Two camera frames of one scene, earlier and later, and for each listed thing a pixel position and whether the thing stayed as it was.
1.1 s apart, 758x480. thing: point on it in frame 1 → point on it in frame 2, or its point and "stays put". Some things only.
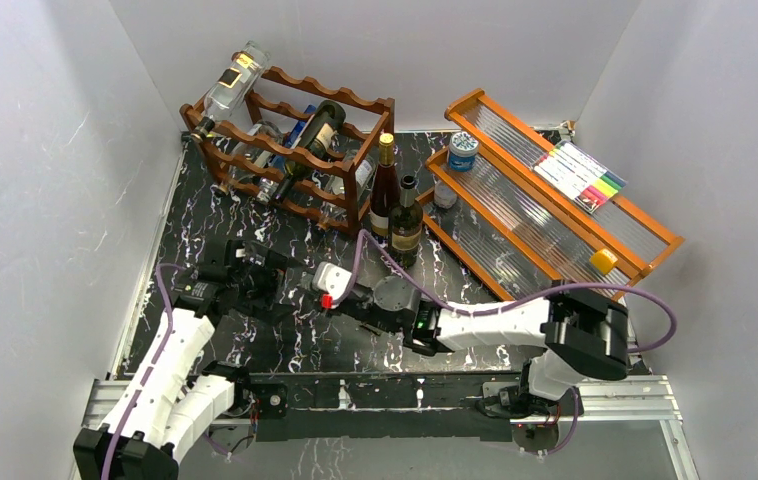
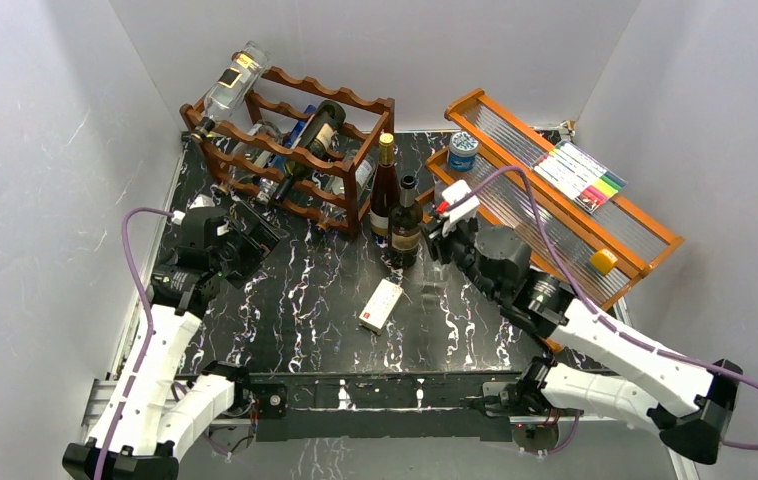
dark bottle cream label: [317, 138] stays put
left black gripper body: [257, 285] → [234, 259]
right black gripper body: [361, 306] → [459, 246]
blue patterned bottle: [296, 134] stays put
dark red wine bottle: [385, 190] stays put
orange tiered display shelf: [529, 214] stays put
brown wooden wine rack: [292, 143] stays put
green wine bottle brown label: [405, 223] stays put
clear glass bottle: [289, 290] → [202, 200]
